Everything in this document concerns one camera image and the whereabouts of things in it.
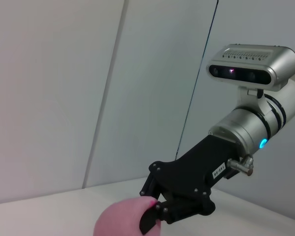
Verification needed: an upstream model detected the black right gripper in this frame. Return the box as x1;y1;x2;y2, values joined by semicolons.
139;135;244;236

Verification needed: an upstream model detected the pink peach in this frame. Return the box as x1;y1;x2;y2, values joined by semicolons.
93;198;163;236

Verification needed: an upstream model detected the right arm connector cable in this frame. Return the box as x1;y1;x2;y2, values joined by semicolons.
227;154;255;177

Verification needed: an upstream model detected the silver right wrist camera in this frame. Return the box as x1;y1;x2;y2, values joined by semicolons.
206;43;295;106

